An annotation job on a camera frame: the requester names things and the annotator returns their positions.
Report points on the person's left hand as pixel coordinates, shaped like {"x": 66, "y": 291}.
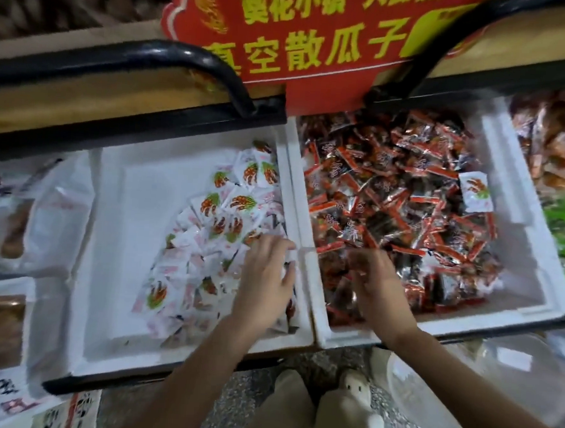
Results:
{"x": 264, "y": 289}

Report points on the person's right hand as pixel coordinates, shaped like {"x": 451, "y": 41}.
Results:
{"x": 383, "y": 292}

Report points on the pile of dark red packets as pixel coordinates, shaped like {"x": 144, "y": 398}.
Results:
{"x": 389, "y": 189}

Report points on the pile of brown packets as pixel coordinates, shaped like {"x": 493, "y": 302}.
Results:
{"x": 560, "y": 133}

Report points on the person's right forearm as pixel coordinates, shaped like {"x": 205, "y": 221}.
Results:
{"x": 481, "y": 400}

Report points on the person's left forearm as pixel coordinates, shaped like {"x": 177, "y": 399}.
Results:
{"x": 205, "y": 383}

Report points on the person's left white shoe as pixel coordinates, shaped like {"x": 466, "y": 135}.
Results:
{"x": 293, "y": 376}

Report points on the person's white shoe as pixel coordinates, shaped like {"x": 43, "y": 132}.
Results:
{"x": 293, "y": 376}
{"x": 356, "y": 383}

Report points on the person's right white shoe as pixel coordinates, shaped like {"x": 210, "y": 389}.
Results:
{"x": 356, "y": 383}

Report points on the person's beige trousers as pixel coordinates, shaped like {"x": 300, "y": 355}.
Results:
{"x": 317, "y": 424}

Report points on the white red printed carton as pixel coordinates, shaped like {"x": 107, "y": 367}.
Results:
{"x": 75, "y": 411}

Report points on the red scalloped sign yellow lettering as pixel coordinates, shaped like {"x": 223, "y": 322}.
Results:
{"x": 303, "y": 41}

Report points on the black metal guard rail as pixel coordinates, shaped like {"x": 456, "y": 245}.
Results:
{"x": 101, "y": 55}
{"x": 446, "y": 40}

